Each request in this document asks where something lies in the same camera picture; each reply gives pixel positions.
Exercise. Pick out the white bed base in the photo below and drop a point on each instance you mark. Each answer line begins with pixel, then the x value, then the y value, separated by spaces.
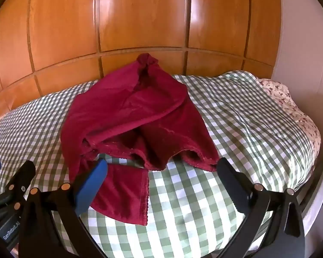
pixel 316 196

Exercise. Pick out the green checked blanket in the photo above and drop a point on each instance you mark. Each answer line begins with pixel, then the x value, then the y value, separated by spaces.
pixel 231 129

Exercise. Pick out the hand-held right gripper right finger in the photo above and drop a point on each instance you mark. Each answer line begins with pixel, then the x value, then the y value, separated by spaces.
pixel 231 185

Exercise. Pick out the floral bed sheet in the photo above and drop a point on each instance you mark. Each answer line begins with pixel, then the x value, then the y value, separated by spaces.
pixel 290 104

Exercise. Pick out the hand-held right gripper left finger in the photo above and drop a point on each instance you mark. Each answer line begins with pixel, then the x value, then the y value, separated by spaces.
pixel 93 181

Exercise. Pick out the dark red garment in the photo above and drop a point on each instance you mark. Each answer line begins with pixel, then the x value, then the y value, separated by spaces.
pixel 140 118

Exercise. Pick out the wooden panelled wardrobe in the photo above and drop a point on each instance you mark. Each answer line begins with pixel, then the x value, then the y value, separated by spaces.
pixel 140 18

